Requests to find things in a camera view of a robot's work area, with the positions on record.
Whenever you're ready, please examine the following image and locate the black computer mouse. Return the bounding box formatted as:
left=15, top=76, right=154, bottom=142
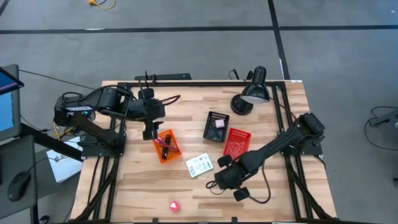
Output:
left=7, top=171, right=32, bottom=202

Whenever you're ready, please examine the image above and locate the black power strip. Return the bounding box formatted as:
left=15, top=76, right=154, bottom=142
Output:
left=134, top=73, right=192, bottom=81

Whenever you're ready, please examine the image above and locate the yellow floor cable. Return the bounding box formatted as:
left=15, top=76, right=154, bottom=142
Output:
left=88, top=0, right=116, bottom=10

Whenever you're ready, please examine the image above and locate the white card with green print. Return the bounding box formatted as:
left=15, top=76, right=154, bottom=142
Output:
left=185, top=152, right=215, bottom=179

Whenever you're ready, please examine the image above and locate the orange plastic basket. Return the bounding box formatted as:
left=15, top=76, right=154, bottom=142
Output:
left=152, top=129, right=183, bottom=165

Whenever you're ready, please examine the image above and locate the grey floor device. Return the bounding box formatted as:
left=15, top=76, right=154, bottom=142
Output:
left=368, top=107, right=398, bottom=128

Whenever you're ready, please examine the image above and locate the dark tilted screen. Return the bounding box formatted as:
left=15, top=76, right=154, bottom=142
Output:
left=0, top=67, right=25, bottom=96

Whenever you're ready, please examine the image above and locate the purple pen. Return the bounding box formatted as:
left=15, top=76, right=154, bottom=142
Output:
left=154, top=138, right=181, bottom=153

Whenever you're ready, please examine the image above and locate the dark grey side desk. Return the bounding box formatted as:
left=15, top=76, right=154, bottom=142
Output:
left=0, top=135, right=40, bottom=224

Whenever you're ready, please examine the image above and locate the black and red marker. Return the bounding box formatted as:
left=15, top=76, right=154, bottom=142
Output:
left=161, top=134, right=172, bottom=160

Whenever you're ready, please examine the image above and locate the black desk lamp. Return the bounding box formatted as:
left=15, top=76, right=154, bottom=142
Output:
left=229, top=65, right=271, bottom=116

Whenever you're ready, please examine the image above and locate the black aluminium frame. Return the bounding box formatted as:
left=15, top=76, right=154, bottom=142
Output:
left=74, top=80, right=338, bottom=224

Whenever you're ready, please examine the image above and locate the white paper sheet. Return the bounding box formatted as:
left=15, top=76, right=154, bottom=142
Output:
left=45, top=136, right=84, bottom=184

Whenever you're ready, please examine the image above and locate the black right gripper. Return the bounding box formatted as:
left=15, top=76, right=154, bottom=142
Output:
left=214, top=154, right=259, bottom=202

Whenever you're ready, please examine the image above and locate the black plastic basket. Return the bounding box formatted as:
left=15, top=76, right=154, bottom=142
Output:
left=202, top=111, right=230, bottom=143

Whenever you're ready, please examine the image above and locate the black metal beam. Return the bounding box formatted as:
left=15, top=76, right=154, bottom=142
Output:
left=20, top=122, right=84, bottom=162

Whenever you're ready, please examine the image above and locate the grey computer monitor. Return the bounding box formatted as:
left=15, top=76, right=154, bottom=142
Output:
left=0, top=63, right=22, bottom=142

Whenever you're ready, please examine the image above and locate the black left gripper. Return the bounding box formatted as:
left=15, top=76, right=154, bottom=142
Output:
left=130, top=88, right=166, bottom=141

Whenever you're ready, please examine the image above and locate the red plastic basket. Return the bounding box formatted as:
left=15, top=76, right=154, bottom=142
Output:
left=223, top=128, right=252, bottom=160

